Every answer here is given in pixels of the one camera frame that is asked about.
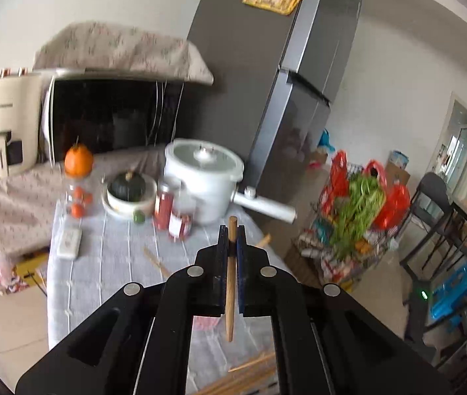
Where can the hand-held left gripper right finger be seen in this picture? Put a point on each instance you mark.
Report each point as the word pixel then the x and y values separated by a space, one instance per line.
pixel 241 279

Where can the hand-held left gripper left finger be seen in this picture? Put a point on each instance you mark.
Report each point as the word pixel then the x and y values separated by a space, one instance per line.
pixel 222 279

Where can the wooden chopstick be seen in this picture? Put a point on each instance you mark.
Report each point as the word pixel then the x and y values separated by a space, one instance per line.
pixel 264 240
pixel 231 288
pixel 156 261

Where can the red label plastic jar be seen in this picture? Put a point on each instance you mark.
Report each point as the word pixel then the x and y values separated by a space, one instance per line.
pixel 181 222

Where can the silver lid jar red contents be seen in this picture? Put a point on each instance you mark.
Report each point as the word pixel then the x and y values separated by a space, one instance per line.
pixel 163 208

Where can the grey checked tablecloth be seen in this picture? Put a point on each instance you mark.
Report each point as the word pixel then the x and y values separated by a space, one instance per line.
pixel 122 271

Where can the white bowl with green knob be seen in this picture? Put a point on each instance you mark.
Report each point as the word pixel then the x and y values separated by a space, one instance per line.
pixel 126 208

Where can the dark green squash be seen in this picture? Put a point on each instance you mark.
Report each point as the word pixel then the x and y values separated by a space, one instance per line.
pixel 128 185

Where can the green leafy vegetable bunch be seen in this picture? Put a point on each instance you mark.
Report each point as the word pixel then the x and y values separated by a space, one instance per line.
pixel 359 210

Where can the small red plastic bag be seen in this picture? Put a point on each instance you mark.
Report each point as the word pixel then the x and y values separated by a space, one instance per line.
pixel 339 177

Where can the white remote control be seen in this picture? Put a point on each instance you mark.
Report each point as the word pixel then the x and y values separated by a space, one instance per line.
pixel 69 243

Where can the small tangerine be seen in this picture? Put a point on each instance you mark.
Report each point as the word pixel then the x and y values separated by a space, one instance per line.
pixel 78 192
pixel 77 210

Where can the blue plastic bag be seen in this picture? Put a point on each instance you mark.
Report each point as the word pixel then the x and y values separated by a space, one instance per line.
pixel 325 140

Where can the clear glass jar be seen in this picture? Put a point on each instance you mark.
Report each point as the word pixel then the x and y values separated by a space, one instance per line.
pixel 78 201

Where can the large red plastic bag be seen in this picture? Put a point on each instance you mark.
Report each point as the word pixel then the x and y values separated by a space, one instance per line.
pixel 396 205

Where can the grey refrigerator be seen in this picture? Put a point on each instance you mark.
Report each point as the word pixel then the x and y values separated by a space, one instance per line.
pixel 274 103

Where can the large orange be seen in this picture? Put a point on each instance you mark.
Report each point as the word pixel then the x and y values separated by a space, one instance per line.
pixel 78 160

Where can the yellow cardboard box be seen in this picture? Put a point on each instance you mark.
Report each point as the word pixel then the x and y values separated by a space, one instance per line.
pixel 31 269

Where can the black microwave oven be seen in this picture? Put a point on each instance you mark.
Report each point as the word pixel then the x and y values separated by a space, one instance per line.
pixel 106 115

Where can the black chair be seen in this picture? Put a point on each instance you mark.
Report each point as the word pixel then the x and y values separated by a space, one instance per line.
pixel 433 197

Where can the blue plastic stool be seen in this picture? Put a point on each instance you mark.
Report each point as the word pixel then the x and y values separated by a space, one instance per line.
pixel 458 292

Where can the floral tablecloth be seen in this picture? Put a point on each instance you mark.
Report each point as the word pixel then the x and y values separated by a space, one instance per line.
pixel 15 201

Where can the floral microwave cover cloth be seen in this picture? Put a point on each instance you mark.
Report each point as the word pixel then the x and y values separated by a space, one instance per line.
pixel 126 49

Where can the glass door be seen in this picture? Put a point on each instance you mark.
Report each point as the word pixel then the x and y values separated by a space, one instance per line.
pixel 458 135

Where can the cream air fryer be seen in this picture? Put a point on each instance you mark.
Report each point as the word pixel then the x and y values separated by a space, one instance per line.
pixel 9 107

